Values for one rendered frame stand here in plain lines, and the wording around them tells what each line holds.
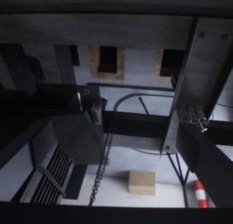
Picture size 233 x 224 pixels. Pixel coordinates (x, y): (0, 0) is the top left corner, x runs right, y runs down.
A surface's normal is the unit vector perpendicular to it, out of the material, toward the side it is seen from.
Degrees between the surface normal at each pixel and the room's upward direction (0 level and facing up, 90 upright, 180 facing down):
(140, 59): 0
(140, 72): 0
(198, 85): 0
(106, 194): 90
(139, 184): 90
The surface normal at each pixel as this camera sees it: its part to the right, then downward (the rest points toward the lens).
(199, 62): -0.15, 0.65
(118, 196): -0.01, -0.76
